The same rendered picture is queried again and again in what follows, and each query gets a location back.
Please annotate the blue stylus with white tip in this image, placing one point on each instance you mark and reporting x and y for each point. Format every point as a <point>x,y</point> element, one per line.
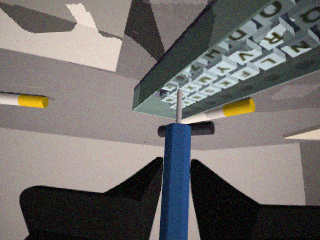
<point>176,178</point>

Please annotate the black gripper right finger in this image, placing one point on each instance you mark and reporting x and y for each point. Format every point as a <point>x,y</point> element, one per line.
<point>224,213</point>

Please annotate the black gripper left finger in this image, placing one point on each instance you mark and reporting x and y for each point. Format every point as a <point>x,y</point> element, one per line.
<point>125,212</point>

